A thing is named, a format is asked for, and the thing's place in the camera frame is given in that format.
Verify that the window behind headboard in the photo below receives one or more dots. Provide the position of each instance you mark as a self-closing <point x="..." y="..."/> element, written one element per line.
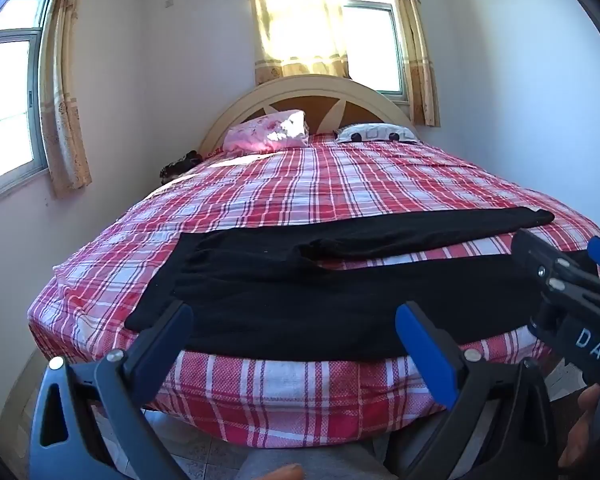
<point x="375" y="50"/>

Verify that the black pants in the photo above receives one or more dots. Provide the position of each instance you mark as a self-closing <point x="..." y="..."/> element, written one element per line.
<point x="305" y="305"/>

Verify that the pink floral pillow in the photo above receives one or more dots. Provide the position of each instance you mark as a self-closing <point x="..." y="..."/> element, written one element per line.
<point x="260" y="132"/>

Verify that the side window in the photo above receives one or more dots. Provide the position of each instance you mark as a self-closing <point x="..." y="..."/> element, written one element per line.
<point x="10" y="110"/>

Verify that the white patterned pillow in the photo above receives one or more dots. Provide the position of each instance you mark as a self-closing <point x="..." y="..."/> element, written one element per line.
<point x="375" y="133"/>

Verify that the yellow side window curtain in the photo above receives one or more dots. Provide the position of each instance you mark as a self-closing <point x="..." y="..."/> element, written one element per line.
<point x="65" y="110"/>

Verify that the dark cloth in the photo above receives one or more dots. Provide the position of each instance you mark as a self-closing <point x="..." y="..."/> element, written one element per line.
<point x="180" y="165"/>

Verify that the cream wooden headboard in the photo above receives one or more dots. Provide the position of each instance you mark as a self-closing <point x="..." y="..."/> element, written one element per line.
<point x="290" y="85"/>

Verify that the wide yellow curtain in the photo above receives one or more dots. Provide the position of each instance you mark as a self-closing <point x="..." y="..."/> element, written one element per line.
<point x="300" y="25"/>

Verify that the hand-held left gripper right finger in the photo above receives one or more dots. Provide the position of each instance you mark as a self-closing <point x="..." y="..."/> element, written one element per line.
<point x="422" y="350"/>

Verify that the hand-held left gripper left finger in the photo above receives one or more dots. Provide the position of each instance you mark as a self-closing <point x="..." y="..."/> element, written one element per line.
<point x="182" y="321"/>

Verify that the person's right hand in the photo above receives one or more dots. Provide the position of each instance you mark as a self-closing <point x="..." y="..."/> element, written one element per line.
<point x="582" y="420"/>

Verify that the narrow yellow curtain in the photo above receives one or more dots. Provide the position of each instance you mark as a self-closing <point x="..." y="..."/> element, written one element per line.
<point x="415" y="60"/>

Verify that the bed with red plaid sheet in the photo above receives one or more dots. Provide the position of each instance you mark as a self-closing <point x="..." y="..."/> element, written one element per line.
<point x="300" y="185"/>

